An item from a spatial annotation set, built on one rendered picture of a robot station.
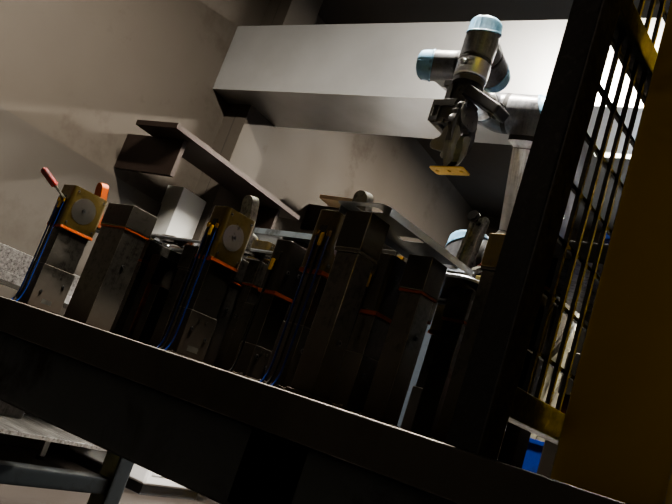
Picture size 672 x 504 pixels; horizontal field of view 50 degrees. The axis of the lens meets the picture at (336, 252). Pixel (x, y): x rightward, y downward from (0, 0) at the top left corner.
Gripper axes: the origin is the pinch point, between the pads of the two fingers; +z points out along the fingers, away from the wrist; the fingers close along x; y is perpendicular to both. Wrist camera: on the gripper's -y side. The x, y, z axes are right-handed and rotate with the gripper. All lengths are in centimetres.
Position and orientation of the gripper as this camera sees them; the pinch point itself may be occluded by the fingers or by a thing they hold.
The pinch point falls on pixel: (451, 163)
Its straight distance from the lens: 155.5
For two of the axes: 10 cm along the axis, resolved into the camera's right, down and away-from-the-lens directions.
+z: -3.1, 9.2, -2.2
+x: -5.9, -3.7, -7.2
